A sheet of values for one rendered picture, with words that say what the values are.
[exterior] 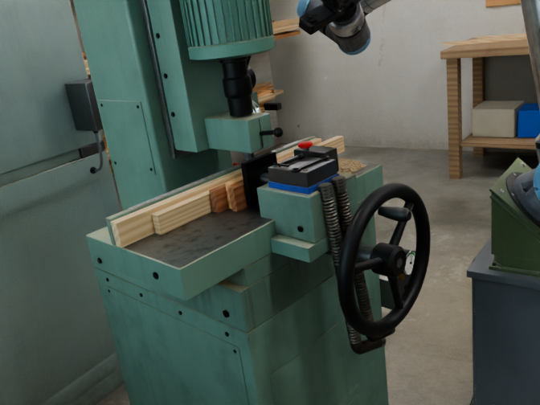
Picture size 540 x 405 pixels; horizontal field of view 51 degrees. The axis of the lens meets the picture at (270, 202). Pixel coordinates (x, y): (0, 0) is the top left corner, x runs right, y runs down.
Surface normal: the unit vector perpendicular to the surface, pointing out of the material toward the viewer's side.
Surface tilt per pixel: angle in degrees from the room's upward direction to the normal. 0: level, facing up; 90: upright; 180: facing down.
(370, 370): 90
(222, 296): 90
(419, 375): 0
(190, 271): 90
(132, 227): 90
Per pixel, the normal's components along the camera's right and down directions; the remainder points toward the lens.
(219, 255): 0.72, 0.15
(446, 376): -0.13, -0.93
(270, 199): -0.69, 0.33
